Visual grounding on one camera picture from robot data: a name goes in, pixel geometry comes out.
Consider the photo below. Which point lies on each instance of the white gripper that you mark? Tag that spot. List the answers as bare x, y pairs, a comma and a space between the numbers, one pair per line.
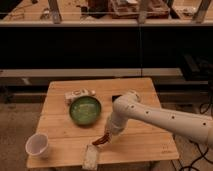
115, 124

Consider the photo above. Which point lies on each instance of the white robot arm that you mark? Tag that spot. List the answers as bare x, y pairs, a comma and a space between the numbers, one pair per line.
196, 127

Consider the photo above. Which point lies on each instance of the white sponge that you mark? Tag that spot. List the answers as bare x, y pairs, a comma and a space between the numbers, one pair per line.
91, 157

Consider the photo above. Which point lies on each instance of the green bowl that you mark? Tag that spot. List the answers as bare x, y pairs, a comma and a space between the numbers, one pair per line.
85, 111

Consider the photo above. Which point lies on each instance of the black rectangular block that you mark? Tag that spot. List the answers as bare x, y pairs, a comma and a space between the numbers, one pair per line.
114, 97

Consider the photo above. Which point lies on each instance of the wooden table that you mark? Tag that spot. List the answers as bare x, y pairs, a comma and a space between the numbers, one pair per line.
139, 142

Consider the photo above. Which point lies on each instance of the white tube package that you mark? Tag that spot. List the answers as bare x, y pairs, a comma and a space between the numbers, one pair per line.
71, 96

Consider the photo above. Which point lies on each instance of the white paper cup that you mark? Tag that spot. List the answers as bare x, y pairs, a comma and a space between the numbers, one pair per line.
37, 146

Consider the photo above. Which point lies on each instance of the metal shelf rack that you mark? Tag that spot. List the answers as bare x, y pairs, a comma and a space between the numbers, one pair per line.
106, 13

